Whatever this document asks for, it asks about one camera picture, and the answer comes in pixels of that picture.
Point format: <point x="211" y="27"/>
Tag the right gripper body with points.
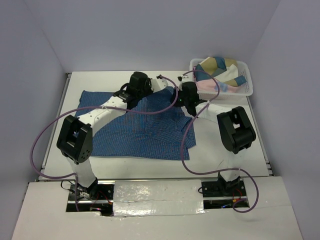
<point x="182" y="100"/>

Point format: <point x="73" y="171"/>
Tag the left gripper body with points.
<point x="147" y="90"/>

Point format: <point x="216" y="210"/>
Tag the blue checked long sleeve shirt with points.
<point x="146" y="133"/>

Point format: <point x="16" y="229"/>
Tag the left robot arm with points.
<point x="75" y="140"/>

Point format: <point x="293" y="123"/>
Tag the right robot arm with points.
<point x="235" y="129"/>

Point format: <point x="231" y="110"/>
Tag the pink shirt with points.
<point x="228" y="79"/>

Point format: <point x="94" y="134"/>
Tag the teal tan patterned shirt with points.
<point x="212" y="63"/>

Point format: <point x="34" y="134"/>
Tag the white plastic laundry basket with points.
<point x="244" y="91"/>

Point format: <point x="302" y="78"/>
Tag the silver foil tape panel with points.
<point x="157" y="198"/>

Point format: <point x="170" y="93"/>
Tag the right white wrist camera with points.
<point x="183" y="79"/>

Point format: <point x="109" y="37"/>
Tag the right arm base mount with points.
<point x="217" y="197"/>

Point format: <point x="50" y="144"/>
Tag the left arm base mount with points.
<point x="101" y="201"/>

